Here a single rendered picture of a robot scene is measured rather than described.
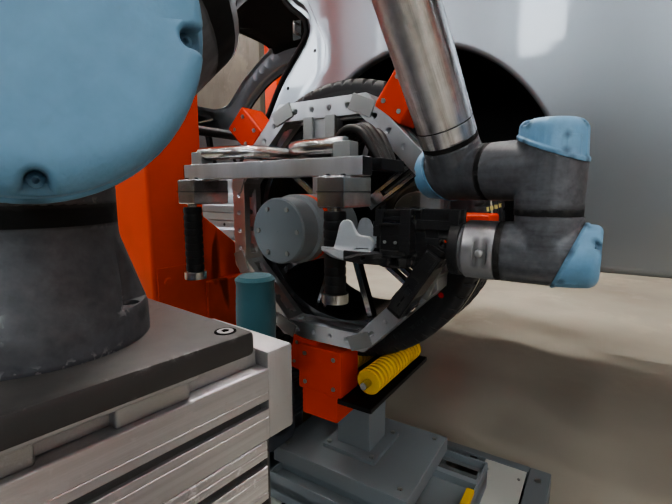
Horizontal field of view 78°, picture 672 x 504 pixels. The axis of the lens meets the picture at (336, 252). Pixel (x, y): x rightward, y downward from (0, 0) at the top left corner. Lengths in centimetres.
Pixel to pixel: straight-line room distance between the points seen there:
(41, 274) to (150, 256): 78
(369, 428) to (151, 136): 108
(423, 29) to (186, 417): 46
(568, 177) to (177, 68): 43
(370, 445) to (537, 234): 85
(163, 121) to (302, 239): 61
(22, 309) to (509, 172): 47
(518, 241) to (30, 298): 46
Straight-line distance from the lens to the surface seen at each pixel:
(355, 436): 123
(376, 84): 97
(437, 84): 54
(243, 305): 92
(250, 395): 41
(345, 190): 63
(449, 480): 132
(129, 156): 17
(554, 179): 51
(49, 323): 30
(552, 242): 52
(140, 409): 36
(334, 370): 97
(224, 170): 83
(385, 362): 99
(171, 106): 17
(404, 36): 54
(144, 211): 108
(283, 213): 79
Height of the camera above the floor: 93
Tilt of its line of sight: 8 degrees down
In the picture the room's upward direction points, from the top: straight up
